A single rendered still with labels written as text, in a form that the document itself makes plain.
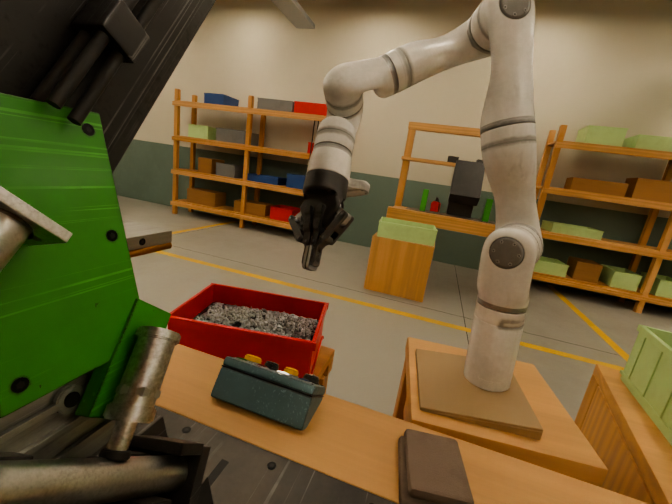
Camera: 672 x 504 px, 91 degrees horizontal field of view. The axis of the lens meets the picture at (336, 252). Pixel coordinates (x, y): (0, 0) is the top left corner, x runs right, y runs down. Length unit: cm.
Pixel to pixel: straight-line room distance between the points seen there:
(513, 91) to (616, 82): 552
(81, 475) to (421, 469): 34
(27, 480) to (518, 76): 76
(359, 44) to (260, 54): 178
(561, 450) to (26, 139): 80
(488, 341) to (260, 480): 48
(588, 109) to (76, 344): 601
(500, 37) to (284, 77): 592
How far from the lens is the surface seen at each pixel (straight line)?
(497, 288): 69
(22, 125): 33
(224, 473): 48
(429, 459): 49
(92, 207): 34
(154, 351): 34
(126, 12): 37
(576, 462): 76
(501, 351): 74
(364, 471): 49
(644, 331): 123
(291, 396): 51
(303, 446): 50
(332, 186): 54
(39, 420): 35
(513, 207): 73
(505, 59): 72
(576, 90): 605
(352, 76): 63
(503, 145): 68
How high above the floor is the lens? 126
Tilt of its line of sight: 14 degrees down
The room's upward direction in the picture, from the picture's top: 8 degrees clockwise
